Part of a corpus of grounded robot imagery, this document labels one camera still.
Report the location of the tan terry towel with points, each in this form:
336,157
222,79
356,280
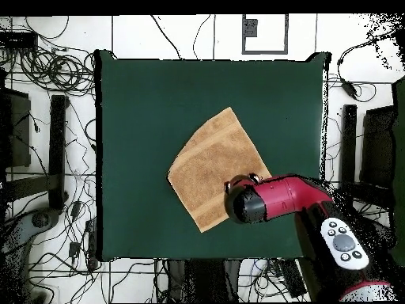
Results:
208,164

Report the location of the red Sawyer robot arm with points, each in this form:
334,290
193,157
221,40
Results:
284,193

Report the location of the flat black box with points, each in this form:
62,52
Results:
17,40

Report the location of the black power strip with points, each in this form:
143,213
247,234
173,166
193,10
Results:
91,243
292,278

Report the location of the dark green table cloth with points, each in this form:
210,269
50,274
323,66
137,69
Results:
158,95

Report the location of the dark box on stand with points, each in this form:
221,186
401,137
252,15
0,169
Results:
378,148
17,133

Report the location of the green cloth drape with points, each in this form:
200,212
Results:
399,158

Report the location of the small black power adapter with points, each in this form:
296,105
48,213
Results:
74,249

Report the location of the grey office chair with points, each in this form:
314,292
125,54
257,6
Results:
40,219

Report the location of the grey square floor frame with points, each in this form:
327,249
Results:
250,28

